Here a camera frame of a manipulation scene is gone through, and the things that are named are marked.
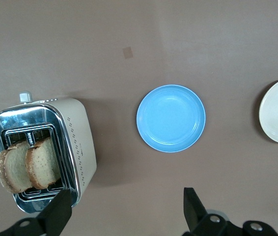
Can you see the round-topped bread slice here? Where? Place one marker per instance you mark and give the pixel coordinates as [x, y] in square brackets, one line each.
[13, 167]

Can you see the brown tape patch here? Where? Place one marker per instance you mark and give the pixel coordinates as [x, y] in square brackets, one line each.
[128, 52]

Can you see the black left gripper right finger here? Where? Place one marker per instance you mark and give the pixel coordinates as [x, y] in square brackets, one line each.
[195, 211]

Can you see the flat-bottomed bread slice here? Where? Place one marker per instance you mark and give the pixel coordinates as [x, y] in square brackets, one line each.
[43, 162]

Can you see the blue plate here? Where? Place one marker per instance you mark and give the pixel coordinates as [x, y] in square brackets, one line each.
[171, 118]

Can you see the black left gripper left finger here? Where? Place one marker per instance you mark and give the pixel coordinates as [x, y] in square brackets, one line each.
[55, 214]

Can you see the beige chrome toaster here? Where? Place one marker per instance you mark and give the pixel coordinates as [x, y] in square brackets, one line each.
[80, 127]

